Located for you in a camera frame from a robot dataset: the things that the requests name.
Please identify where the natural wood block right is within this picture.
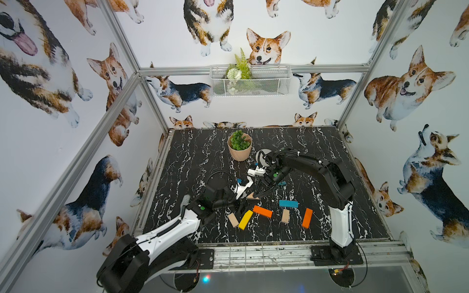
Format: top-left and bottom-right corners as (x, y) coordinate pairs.
(281, 209), (290, 224)

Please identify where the orange long block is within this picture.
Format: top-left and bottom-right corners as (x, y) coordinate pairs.
(302, 208), (313, 229)
(252, 206), (273, 219)

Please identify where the white tape roll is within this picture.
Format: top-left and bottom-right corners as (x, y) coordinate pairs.
(255, 149), (272, 167)

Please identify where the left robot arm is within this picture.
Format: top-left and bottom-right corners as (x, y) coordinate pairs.
(96, 185), (243, 293)

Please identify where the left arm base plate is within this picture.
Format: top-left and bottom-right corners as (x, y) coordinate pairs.
(181, 249), (214, 271)

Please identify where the white wire wall basket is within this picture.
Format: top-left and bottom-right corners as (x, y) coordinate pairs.
(210, 65), (293, 96)

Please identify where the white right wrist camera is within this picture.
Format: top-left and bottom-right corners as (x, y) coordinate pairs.
(247, 166), (266, 177)

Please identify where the small natural wood block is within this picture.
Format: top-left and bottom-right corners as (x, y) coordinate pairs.
(228, 213), (239, 228)

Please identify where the wooden triangle block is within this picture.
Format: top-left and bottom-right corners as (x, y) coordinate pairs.
(246, 193), (259, 200)

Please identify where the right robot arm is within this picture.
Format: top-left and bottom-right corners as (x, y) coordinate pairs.
(254, 148), (357, 264)

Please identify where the green fern with white flower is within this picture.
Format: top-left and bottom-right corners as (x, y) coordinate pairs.
(224, 49), (252, 95)

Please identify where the pink potted green plant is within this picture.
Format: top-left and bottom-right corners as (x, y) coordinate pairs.
(228, 129), (252, 162)

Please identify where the teal long block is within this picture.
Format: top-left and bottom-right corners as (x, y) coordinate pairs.
(278, 200), (299, 208)

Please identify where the yellow long block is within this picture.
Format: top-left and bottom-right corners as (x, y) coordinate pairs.
(238, 210), (254, 230)

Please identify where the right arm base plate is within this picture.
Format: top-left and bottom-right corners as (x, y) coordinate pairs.
(310, 244), (364, 266)

